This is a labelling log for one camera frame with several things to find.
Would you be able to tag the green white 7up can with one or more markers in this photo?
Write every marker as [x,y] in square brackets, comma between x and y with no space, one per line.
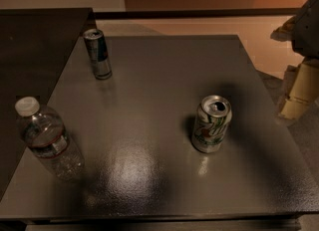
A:
[213,117]

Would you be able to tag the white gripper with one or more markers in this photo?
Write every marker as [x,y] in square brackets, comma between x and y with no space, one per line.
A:
[308,32]

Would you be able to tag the clear plastic water bottle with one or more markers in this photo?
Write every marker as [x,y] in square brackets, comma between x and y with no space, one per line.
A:
[44,133]

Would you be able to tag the silver blue energy drink can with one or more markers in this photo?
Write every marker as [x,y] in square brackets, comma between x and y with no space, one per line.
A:
[98,53]

